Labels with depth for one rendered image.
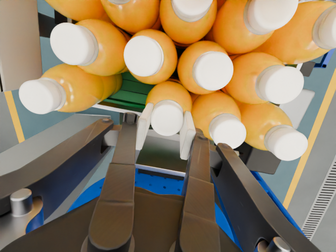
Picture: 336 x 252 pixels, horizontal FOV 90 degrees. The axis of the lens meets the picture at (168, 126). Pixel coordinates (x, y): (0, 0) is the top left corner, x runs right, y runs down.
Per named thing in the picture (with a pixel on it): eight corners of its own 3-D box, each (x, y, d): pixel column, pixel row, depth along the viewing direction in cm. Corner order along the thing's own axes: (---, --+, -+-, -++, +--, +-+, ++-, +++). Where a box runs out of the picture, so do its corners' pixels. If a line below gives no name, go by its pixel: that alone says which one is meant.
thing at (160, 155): (144, 143, 42) (133, 174, 31) (146, 135, 41) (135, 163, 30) (183, 150, 43) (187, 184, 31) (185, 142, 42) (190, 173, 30)
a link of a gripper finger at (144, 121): (141, 151, 16) (133, 149, 15) (149, 124, 22) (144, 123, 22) (146, 121, 14) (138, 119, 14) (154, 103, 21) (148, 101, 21)
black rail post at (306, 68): (273, 73, 38) (297, 75, 30) (278, 59, 37) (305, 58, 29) (282, 75, 38) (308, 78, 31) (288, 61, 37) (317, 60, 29)
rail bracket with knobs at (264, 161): (221, 145, 45) (234, 168, 35) (230, 120, 42) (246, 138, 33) (257, 152, 45) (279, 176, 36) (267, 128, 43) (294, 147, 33)
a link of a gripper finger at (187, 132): (188, 130, 15) (196, 131, 15) (185, 109, 21) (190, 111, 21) (179, 159, 16) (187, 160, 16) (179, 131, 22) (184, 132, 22)
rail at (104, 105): (80, 100, 37) (72, 103, 34) (80, 96, 36) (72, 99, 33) (257, 134, 38) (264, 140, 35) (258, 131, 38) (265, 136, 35)
